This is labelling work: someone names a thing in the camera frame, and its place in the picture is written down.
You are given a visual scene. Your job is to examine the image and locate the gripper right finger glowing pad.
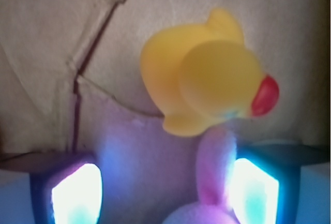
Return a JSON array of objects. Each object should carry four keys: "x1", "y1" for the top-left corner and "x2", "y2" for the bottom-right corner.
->
[{"x1": 230, "y1": 142, "x2": 330, "y2": 223}]

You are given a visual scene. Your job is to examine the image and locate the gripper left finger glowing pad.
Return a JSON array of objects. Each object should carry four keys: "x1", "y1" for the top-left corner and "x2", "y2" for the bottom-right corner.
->
[{"x1": 1, "y1": 152, "x2": 103, "y2": 223}]

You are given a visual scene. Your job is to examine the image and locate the yellow rubber duck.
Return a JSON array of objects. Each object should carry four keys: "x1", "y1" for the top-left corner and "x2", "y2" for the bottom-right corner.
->
[{"x1": 140, "y1": 8, "x2": 280, "y2": 137}]

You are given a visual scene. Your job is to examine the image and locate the pink plush bunny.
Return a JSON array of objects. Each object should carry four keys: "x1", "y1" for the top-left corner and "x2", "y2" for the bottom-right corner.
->
[{"x1": 163, "y1": 127, "x2": 238, "y2": 223}]

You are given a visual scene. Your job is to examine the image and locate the brown paper bag bin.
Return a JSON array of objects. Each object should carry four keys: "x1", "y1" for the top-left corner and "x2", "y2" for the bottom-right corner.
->
[{"x1": 1, "y1": 0, "x2": 330, "y2": 223}]

